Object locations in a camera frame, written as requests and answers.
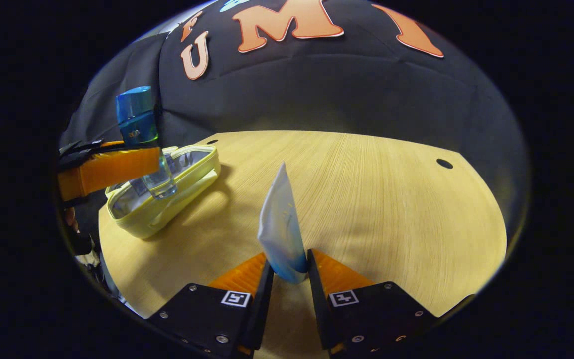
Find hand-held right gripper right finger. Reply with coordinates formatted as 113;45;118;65
307;248;439;356

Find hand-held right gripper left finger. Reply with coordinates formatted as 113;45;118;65
147;252;275;357

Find blue skin care bottle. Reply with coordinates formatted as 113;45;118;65
115;86;178;200

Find pale yellow suitcase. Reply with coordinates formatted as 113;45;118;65
105;145;221;240

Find white and blue tube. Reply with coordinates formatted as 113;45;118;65
258;161;309;285

